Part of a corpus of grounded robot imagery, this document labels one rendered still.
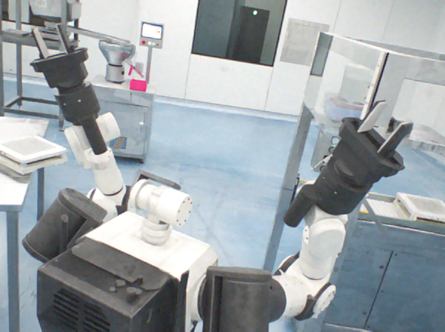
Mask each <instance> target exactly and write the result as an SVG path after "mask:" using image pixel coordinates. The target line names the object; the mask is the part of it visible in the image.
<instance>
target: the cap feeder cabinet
mask: <svg viewBox="0 0 445 332"><path fill-rule="evenodd" d="M105 77H106V75H104V74H97V75H96V76H95V77H94V78H93V79H92V80H91V83H92V86H93V89H94V92H95V94H96V97H97V99H98V103H99V104H100V107H101V109H100V111H99V112H98V115H100V116H101V115H104V114H105V113H112V115H113V116H114V118H115V120H116V124H117V125H118V129H119V130H120V134H121V135H120V136H119V137H118V138H115V139H112V140H110V141H108V142H105V143H106V145H107V146H108V147H109V148H110V149H111V150H112V152H113V155H114V156H126V157H133V158H140V159H141V161H140V163H144V161H143V159H146V156H147V154H148V150H149V146H150V140H151V133H152V126H153V112H154V105H155V92H156V87H157V84H158V83H155V82H150V83H149V84H147V90H146V92H142V91H137V90H130V89H129V87H130V80H131V79H129V78H124V80H125V82H122V81H121V82H117V81H116V83H115V84H114V83H113V81H112V80H109V79H106V78H105Z"/></svg>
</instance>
